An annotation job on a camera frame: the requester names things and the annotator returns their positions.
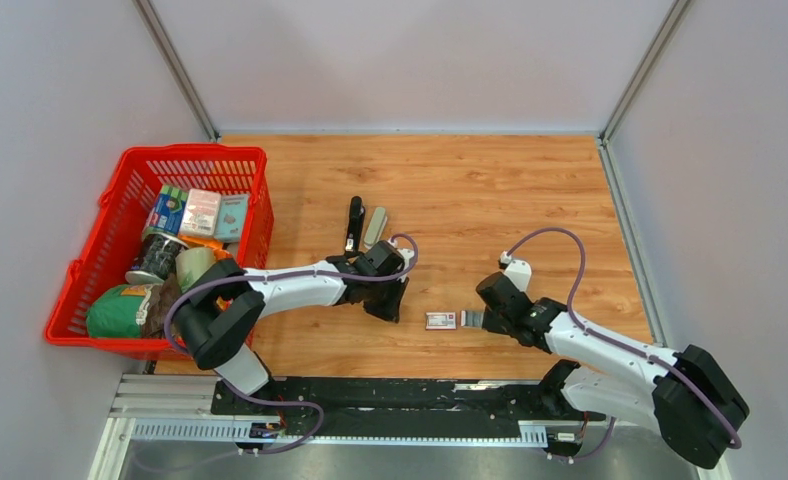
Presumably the red white staple box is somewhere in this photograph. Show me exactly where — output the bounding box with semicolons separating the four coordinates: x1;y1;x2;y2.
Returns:
426;312;457;330

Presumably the black stapler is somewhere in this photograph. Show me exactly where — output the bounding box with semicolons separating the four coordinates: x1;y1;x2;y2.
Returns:
344;196;365;253

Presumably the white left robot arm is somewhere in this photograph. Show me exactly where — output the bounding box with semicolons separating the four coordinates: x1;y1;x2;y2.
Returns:
164;234;419;415

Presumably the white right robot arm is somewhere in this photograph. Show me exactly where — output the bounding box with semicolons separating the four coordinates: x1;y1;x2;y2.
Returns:
476;272;750;469

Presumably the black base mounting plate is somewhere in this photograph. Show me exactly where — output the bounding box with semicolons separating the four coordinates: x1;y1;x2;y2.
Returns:
211;377;585;438

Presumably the teal sponge pack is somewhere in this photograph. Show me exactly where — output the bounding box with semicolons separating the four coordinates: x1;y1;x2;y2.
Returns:
213;194;250;243

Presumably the red plastic shopping basket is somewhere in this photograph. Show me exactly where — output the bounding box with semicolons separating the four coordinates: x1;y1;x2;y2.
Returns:
44;143;274;360

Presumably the pink sponge pack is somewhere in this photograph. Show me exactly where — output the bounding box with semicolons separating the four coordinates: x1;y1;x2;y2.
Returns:
178;188;222;237

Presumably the dark glass jar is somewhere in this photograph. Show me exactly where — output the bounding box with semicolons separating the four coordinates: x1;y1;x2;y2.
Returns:
124;233;188;285

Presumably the blue green scrubber pack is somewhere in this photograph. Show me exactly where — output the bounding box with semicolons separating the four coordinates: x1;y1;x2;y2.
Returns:
140;185;188;239

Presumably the green snack bag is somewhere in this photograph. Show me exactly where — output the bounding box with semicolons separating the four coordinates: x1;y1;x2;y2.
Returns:
86;284;161;339

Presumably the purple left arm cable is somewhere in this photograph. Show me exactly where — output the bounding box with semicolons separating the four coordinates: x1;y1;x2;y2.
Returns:
163;233;420;456

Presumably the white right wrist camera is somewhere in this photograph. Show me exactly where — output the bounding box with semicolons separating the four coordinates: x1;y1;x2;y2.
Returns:
498;251;532;292

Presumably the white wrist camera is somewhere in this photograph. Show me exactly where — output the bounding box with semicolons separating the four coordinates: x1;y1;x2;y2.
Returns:
395;245;416;264
498;251;532;292

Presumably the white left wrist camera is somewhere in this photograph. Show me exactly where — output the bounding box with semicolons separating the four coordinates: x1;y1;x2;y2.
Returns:
395;245;416;264

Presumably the aluminium slotted cable rail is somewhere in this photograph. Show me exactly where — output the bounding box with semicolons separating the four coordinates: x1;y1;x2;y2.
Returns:
130;419;548;449

